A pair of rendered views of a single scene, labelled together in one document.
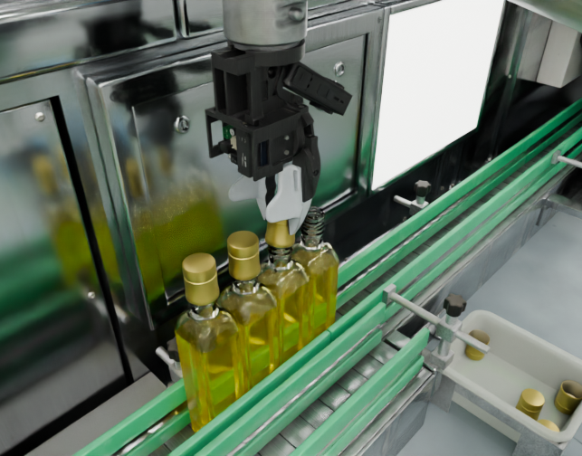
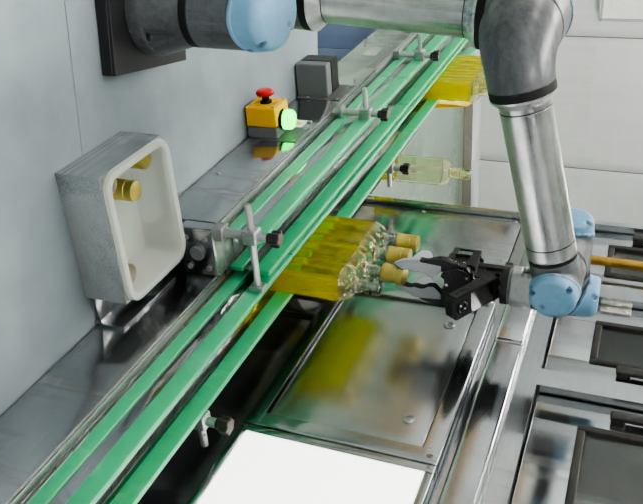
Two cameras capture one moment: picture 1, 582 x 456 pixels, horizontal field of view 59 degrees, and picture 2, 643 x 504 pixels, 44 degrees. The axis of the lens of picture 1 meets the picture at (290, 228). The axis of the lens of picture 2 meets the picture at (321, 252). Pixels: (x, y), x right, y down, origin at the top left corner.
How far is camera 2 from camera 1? 1.64 m
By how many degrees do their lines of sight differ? 89
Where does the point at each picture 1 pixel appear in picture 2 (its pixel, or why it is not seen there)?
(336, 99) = (461, 291)
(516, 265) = not seen: outside the picture
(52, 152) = not seen: hidden behind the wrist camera
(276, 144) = (464, 260)
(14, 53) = not seen: hidden behind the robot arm
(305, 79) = (487, 278)
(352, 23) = (443, 430)
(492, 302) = (35, 353)
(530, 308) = (6, 334)
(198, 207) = (390, 318)
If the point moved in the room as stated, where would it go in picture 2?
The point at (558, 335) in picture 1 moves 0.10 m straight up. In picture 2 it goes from (11, 278) to (69, 289)
